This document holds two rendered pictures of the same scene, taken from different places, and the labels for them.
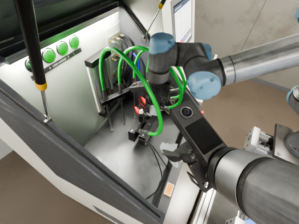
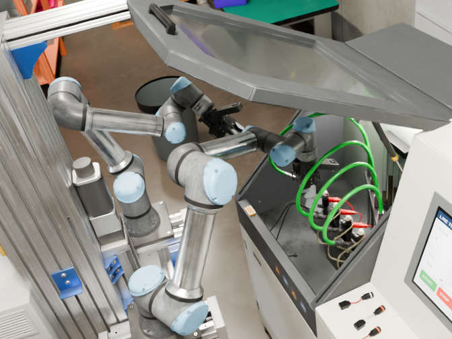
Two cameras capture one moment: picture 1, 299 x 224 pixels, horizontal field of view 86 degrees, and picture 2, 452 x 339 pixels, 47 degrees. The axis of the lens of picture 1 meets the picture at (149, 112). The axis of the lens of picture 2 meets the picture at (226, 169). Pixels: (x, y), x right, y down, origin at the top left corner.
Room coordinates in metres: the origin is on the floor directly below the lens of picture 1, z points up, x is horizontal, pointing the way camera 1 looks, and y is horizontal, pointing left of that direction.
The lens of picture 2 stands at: (1.49, -1.12, 2.47)
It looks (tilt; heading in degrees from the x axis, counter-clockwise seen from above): 38 degrees down; 144
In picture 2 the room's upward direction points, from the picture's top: 12 degrees counter-clockwise
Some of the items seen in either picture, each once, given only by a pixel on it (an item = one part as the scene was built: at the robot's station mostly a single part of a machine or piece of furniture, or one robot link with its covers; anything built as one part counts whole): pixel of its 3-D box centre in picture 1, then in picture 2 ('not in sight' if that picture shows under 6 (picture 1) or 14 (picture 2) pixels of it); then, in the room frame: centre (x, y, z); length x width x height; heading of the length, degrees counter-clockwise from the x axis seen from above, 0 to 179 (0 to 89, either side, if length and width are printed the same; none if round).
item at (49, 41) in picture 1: (77, 26); not in sight; (0.60, 0.29, 1.43); 0.54 x 0.03 x 0.02; 159
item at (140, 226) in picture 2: not in sight; (139, 215); (-0.02, -0.49, 1.09); 0.15 x 0.15 x 0.10
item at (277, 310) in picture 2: not in sight; (282, 321); (0.42, -0.20, 0.44); 0.65 x 0.02 x 0.68; 159
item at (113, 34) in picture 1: (118, 55); not in sight; (0.83, 0.20, 1.20); 0.13 x 0.03 x 0.31; 159
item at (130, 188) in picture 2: not in sight; (131, 192); (-0.02, -0.48, 1.20); 0.13 x 0.12 x 0.14; 148
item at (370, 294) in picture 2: not in sight; (356, 300); (0.84, -0.22, 0.99); 0.12 x 0.02 x 0.02; 64
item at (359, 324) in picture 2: not in sight; (369, 317); (0.91, -0.25, 0.99); 0.12 x 0.02 x 0.02; 79
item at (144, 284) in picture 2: not in sight; (151, 290); (0.43, -0.72, 1.20); 0.13 x 0.12 x 0.14; 5
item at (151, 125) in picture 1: (149, 120); (343, 248); (0.62, 0.00, 0.91); 0.34 x 0.10 x 0.15; 159
